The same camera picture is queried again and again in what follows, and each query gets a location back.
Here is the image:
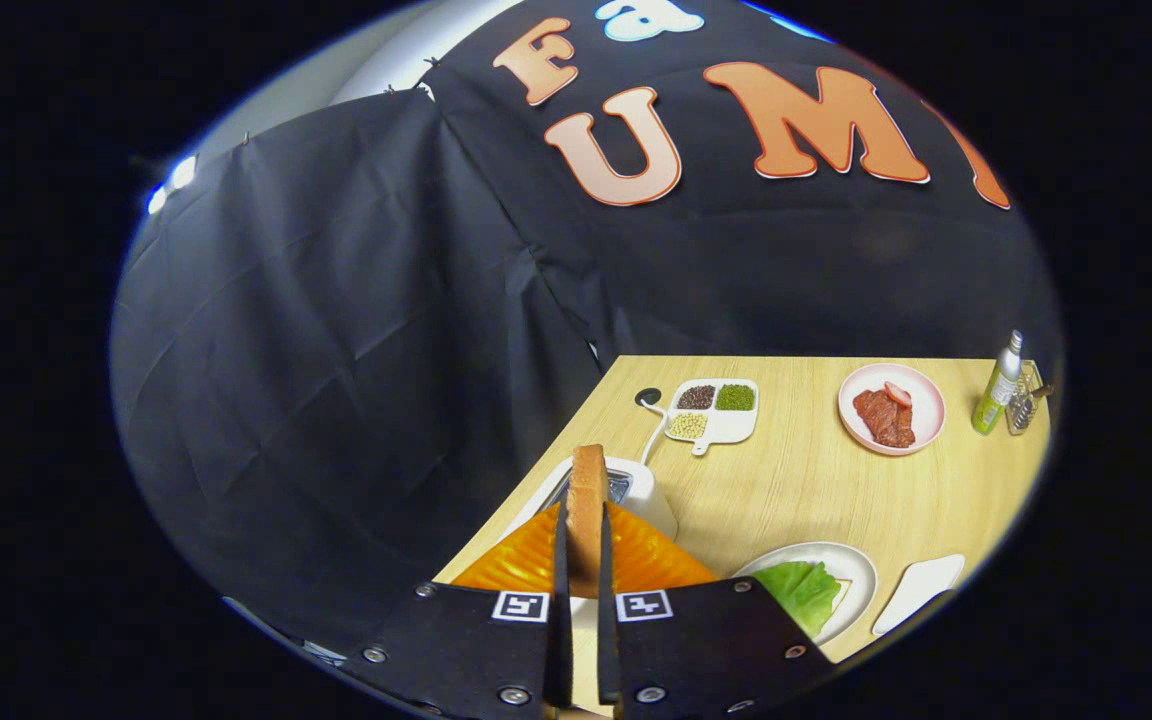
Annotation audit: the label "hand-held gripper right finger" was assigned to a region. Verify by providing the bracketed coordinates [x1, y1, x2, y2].
[596, 500, 837, 720]

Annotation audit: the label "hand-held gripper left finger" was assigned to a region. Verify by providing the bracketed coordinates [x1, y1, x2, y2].
[336, 500, 577, 720]

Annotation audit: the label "toasted bread slice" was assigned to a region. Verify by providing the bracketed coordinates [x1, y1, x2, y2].
[568, 444, 609, 599]

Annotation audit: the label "green lettuce leaf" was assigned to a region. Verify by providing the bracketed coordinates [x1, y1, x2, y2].
[756, 561, 845, 639]

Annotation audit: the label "white toaster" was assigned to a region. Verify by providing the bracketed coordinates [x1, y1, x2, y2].
[504, 455, 679, 546]

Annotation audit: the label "white divided grain dish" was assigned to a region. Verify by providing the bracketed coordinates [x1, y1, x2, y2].
[664, 378, 760, 457]

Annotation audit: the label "round white plate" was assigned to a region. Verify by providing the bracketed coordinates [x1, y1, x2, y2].
[733, 541, 879, 647]

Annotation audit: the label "square white plate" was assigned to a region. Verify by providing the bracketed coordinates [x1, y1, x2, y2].
[872, 554, 966, 637]

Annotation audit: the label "black backdrop cloth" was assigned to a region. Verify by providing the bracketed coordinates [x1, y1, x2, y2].
[108, 0, 1067, 651]

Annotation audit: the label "brown meat pieces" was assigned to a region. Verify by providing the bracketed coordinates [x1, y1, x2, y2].
[853, 388, 917, 449]

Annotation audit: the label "pink plate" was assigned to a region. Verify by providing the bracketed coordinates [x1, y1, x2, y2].
[837, 362, 947, 457]

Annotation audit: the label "green silver bottle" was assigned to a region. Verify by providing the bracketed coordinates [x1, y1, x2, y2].
[971, 330, 1024, 436]

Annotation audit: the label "small ceiling light panel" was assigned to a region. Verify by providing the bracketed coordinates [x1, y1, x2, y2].
[145, 153, 200, 216]

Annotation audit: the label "white toaster cable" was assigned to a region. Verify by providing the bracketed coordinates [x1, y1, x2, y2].
[639, 398, 672, 466]

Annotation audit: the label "wire utensil holder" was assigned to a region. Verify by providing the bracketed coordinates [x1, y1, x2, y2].
[1006, 362, 1047, 437]

